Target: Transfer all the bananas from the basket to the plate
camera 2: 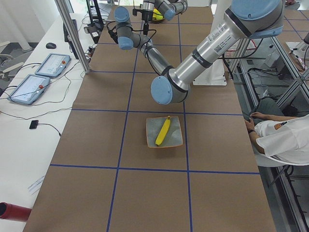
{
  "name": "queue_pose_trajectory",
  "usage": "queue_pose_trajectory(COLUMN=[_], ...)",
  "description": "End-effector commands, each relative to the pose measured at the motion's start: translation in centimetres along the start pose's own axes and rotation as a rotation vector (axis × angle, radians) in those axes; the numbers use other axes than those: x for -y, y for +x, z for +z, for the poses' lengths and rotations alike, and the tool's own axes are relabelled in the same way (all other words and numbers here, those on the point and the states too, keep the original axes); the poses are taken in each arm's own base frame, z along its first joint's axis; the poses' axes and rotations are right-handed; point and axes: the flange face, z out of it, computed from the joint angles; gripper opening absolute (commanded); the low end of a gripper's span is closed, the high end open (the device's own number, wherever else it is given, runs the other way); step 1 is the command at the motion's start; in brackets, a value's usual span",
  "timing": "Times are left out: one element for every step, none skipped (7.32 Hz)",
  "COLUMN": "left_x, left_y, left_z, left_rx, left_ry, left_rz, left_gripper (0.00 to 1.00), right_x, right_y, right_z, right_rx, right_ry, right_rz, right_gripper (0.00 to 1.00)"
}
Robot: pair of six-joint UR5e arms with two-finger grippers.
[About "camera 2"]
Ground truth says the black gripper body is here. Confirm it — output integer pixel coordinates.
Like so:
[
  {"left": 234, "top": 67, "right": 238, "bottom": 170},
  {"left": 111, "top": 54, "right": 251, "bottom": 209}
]
[{"left": 141, "top": 9, "right": 152, "bottom": 23}]

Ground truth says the yellow banana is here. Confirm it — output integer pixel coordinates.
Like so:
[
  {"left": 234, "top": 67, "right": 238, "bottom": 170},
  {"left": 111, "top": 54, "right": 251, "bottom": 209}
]
[{"left": 155, "top": 116, "right": 171, "bottom": 146}]

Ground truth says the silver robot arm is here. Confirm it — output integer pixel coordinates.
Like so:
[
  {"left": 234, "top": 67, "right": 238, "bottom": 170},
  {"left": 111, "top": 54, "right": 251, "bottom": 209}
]
[
  {"left": 151, "top": 0, "right": 284, "bottom": 104},
  {"left": 114, "top": 0, "right": 188, "bottom": 75}
]

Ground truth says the brown wicker basket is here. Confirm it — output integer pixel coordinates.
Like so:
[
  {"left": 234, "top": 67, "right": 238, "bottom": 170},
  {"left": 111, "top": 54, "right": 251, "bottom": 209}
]
[{"left": 152, "top": 8, "right": 165, "bottom": 23}]

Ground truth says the grey square plate orange rim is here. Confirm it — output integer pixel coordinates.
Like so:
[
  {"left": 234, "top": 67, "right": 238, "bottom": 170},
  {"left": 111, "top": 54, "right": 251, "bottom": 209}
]
[{"left": 146, "top": 116, "right": 183, "bottom": 148}]

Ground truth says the person's hand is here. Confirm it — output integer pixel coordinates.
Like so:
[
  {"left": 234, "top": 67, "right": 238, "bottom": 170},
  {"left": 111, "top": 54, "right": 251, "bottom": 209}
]
[{"left": 244, "top": 118, "right": 255, "bottom": 133}]

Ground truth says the black computer mouse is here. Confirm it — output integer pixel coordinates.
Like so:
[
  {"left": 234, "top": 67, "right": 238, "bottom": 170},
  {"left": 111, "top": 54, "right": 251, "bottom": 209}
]
[{"left": 45, "top": 43, "right": 56, "bottom": 49}]

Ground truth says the blue teach pendant far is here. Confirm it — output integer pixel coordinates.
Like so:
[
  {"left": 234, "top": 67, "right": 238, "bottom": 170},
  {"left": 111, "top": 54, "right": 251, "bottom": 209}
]
[{"left": 35, "top": 53, "right": 71, "bottom": 78}]

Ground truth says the blue teach pendant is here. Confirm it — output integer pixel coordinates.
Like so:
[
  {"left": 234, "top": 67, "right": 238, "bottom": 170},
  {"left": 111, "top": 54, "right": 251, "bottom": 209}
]
[
  {"left": 35, "top": 53, "right": 71, "bottom": 78},
  {"left": 8, "top": 74, "right": 50, "bottom": 105}
]

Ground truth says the blue teach pendant near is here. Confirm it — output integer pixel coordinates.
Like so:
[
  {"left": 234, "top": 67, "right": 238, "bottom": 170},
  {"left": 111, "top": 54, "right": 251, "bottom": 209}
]
[{"left": 8, "top": 74, "right": 50, "bottom": 105}]

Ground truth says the brown paper table cover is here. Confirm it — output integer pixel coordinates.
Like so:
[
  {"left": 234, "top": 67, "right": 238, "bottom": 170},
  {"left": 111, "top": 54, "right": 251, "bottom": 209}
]
[{"left": 23, "top": 6, "right": 277, "bottom": 232}]

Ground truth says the person in white shirt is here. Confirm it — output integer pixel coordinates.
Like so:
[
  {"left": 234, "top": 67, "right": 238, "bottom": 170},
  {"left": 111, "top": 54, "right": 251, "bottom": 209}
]
[{"left": 246, "top": 98, "right": 309, "bottom": 167}]

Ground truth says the red cylinder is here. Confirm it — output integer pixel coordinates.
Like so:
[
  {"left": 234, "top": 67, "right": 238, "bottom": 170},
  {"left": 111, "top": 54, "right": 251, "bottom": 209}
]
[{"left": 0, "top": 202, "right": 32, "bottom": 222}]

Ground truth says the aluminium frame post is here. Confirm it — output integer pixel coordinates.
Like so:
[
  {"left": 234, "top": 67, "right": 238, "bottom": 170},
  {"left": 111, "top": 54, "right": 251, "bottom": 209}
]
[{"left": 55, "top": 0, "right": 90, "bottom": 74}]

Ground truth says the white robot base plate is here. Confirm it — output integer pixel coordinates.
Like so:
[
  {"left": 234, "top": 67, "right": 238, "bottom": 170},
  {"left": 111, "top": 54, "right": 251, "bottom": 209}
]
[{"left": 193, "top": 0, "right": 231, "bottom": 86}]

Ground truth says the small black device with cable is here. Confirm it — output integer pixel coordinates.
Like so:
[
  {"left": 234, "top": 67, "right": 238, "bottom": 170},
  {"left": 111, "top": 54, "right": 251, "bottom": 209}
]
[{"left": 29, "top": 120, "right": 39, "bottom": 130}]

